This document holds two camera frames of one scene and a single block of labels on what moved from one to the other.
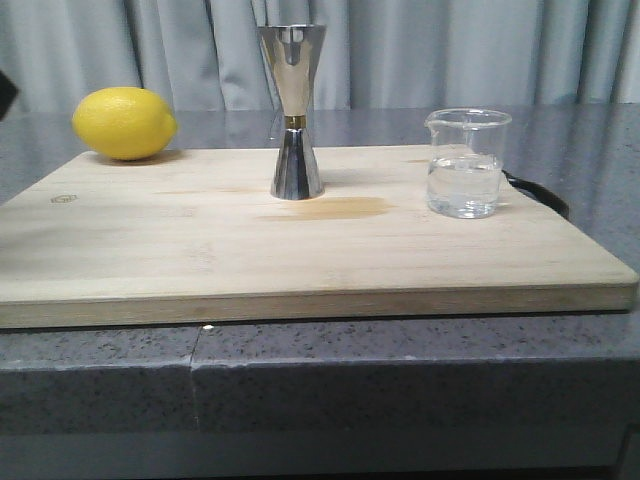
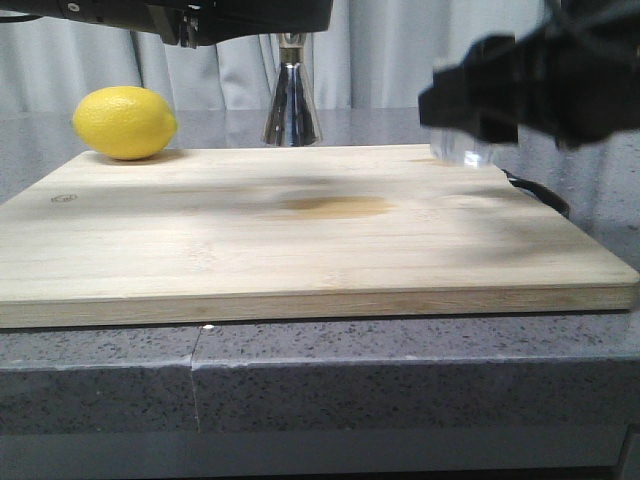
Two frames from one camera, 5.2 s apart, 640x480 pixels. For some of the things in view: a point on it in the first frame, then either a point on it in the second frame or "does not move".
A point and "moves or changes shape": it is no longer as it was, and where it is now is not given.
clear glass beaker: x=466 y=155 moves or changes shape
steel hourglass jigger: x=292 y=50 moves or changes shape
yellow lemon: x=124 y=123 does not move
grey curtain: x=207 y=55 does not move
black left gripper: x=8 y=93 -> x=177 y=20
